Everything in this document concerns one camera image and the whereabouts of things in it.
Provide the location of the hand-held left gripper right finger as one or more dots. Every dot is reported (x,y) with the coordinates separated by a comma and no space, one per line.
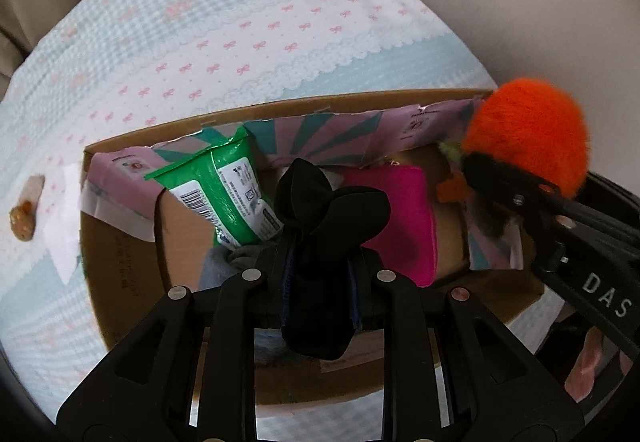
(367,292)

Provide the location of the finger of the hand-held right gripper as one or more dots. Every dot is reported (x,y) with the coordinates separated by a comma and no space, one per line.
(500,179)

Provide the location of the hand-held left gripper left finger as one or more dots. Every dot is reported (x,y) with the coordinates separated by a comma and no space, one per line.
(272,292)

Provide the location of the orange fluffy pompom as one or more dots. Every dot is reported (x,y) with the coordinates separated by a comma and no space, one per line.
(525,131)

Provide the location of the grey sock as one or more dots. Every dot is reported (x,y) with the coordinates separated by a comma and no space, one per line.
(220,267)

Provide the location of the black sock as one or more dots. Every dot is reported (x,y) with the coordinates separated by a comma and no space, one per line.
(320,222)

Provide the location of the pink pouch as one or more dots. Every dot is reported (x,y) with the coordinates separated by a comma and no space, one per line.
(400,212)

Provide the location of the green wet wipe packet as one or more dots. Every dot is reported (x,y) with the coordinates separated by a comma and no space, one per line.
(220,171)

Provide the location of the patterned cardboard box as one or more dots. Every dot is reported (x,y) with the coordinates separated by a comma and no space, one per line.
(120,247)

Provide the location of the white sock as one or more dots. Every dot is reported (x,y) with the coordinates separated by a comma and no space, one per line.
(67,222)

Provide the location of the small brown bear trinket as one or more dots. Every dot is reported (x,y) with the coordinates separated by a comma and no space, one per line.
(25,217)

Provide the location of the light blue bow-print bedsheet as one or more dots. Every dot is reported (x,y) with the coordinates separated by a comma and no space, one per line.
(250,21)

